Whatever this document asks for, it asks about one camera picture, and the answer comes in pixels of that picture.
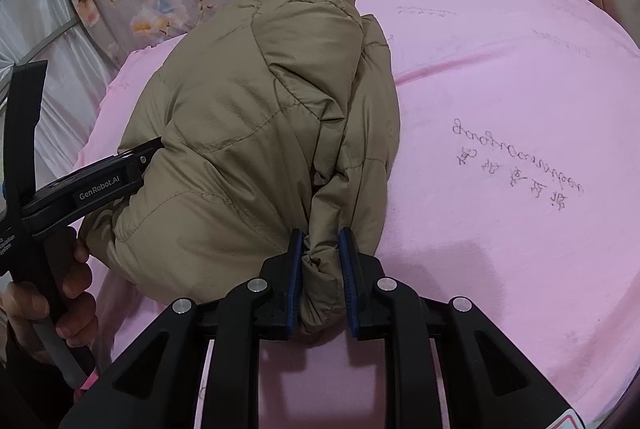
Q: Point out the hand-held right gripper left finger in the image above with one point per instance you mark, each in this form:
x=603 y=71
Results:
x=296 y=289

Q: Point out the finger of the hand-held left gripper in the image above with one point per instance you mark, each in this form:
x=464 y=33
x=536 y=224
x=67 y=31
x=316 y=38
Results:
x=142 y=151

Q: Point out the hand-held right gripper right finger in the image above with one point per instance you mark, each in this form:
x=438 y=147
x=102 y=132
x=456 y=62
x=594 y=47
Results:
x=346 y=289

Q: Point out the khaki puffer jacket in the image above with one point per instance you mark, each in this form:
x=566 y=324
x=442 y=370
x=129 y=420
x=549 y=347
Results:
x=240 y=109

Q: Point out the person's left hand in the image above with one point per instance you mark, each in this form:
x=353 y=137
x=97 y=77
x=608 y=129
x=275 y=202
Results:
x=80 y=309

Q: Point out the pink blanket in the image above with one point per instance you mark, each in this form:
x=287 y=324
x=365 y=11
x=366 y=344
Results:
x=500 y=234

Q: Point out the silver grey curtain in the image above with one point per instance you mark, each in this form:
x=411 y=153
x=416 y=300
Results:
x=45 y=9

